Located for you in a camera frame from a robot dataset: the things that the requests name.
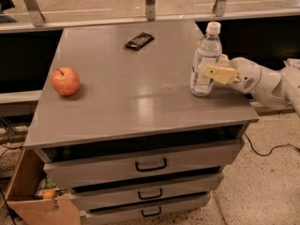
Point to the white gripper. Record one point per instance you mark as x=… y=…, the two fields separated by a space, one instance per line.
x=246 y=73

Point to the clear blue plastic bottle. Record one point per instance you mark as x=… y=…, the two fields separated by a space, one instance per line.
x=207 y=52

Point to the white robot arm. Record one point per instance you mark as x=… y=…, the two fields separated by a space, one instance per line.
x=274 y=89

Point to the black chocolate bar wrapper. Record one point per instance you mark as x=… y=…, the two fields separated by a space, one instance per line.
x=139 y=41

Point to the grey drawer cabinet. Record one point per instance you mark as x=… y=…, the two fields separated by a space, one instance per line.
x=132 y=101

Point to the top grey drawer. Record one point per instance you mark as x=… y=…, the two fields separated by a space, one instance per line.
x=100 y=170

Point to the grey drawer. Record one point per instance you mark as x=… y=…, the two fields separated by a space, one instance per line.
x=100 y=170
x=146 y=192
x=148 y=209

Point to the red apple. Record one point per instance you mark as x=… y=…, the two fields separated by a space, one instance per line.
x=65 y=81

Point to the middle grey drawer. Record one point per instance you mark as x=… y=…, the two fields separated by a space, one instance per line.
x=146 y=192

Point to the bottom grey drawer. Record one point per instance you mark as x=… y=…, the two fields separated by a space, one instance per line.
x=148 y=209

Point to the green snack package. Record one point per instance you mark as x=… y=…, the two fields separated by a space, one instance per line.
x=43 y=184

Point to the small orange fruit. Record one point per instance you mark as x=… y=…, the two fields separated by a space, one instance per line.
x=49 y=194

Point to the cardboard box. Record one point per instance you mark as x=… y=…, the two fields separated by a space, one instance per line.
x=21 y=197

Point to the metal railing frame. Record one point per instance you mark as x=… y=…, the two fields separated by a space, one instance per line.
x=31 y=15

